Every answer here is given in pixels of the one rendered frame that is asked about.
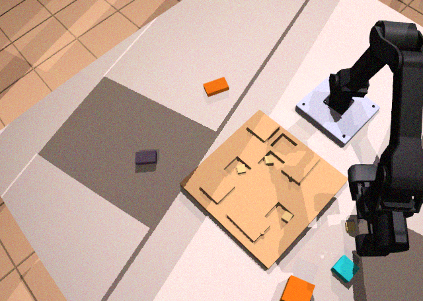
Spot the tan block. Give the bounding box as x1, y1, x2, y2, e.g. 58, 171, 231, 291
237, 164, 246, 174
282, 211, 293, 222
265, 155, 274, 165
345, 222, 356, 232

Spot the teal cube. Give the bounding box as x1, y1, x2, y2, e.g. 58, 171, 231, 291
331, 255, 360, 283

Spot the tan square puzzle board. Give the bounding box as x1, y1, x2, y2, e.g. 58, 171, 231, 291
179, 109, 348, 270

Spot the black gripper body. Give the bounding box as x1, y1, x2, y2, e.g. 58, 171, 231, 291
347, 164, 390, 257

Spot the orange flat panel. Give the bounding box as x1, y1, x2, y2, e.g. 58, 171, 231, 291
203, 77, 229, 97

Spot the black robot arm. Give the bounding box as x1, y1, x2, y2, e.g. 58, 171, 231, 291
323, 21, 423, 253

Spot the orange cube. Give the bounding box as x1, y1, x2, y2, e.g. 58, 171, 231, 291
279, 275, 315, 301

